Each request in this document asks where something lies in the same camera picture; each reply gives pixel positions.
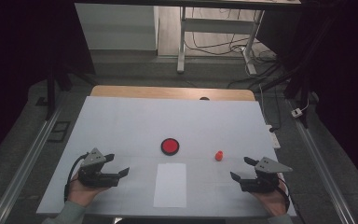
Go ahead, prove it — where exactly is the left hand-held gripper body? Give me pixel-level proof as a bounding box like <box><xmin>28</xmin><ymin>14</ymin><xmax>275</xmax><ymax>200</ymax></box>
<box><xmin>77</xmin><ymin>147</ymin><xmax>121</xmax><ymax>189</ymax></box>

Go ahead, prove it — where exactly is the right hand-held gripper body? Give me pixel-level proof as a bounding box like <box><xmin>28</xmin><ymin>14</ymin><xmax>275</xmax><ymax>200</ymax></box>
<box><xmin>238</xmin><ymin>156</ymin><xmax>294</xmax><ymax>194</ymax></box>

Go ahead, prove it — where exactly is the white paper sheet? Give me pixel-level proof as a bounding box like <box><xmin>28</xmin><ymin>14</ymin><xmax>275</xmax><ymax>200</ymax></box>
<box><xmin>153</xmin><ymin>162</ymin><xmax>187</xmax><ymax>209</ymax></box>

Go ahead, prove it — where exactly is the round black red ink pad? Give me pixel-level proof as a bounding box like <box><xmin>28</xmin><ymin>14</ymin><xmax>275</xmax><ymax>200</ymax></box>
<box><xmin>160</xmin><ymin>137</ymin><xmax>181</xmax><ymax>157</ymax></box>

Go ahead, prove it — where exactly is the person's left hand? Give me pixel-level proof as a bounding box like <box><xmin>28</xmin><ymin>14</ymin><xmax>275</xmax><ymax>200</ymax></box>
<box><xmin>67</xmin><ymin>180</ymin><xmax>106</xmax><ymax>208</ymax></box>

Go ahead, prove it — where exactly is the person's right hand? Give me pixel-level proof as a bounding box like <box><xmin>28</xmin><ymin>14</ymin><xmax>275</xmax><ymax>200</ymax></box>
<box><xmin>251</xmin><ymin>178</ymin><xmax>290</xmax><ymax>217</ymax></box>

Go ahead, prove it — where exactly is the white power strip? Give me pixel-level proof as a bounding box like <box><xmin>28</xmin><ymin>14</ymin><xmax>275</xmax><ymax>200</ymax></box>
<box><xmin>267</xmin><ymin>124</ymin><xmax>282</xmax><ymax>149</ymax></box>

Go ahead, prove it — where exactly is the black metal stand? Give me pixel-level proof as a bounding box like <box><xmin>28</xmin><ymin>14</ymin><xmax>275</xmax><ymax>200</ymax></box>
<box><xmin>45</xmin><ymin>62</ymin><xmax>97</xmax><ymax>120</ymax></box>
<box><xmin>260</xmin><ymin>15</ymin><xmax>334</xmax><ymax>129</ymax></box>

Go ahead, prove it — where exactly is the white cabinet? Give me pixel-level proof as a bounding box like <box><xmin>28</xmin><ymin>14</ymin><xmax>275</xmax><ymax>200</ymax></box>
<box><xmin>74</xmin><ymin>3</ymin><xmax>159</xmax><ymax>52</ymax></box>

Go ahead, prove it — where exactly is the white-legged desk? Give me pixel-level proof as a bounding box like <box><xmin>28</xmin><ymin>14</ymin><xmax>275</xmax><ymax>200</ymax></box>
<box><xmin>74</xmin><ymin>0</ymin><xmax>302</xmax><ymax>76</ymax></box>

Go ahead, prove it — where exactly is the black curtain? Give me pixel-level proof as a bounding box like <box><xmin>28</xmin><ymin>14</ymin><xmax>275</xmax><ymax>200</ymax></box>
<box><xmin>0</xmin><ymin>0</ymin><xmax>96</xmax><ymax>169</ymax></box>
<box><xmin>255</xmin><ymin>0</ymin><xmax>358</xmax><ymax>194</ymax></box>

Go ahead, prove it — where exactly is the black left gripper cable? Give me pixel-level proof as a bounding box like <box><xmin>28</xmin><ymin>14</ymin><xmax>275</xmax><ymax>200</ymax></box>
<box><xmin>63</xmin><ymin>152</ymin><xmax>90</xmax><ymax>203</ymax></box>

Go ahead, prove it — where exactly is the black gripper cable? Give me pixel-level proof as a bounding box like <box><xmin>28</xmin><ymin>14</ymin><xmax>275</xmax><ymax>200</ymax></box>
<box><xmin>276</xmin><ymin>174</ymin><xmax>292</xmax><ymax>216</ymax></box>
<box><xmin>63</xmin><ymin>152</ymin><xmax>90</xmax><ymax>203</ymax></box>

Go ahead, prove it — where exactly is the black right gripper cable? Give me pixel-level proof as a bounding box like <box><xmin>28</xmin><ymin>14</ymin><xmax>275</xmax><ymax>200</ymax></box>
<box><xmin>276</xmin><ymin>174</ymin><xmax>292</xmax><ymax>216</ymax></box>

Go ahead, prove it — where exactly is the aluminium floor rail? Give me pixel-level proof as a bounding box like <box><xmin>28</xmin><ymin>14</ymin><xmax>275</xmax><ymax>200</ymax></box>
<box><xmin>287</xmin><ymin>99</ymin><xmax>357</xmax><ymax>224</ymax></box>
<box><xmin>0</xmin><ymin>105</ymin><xmax>63</xmax><ymax>224</ymax></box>

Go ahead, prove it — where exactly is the white adapter with cable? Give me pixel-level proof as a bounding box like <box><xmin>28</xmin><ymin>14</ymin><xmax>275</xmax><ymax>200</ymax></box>
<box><xmin>291</xmin><ymin>99</ymin><xmax>310</xmax><ymax>119</ymax></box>

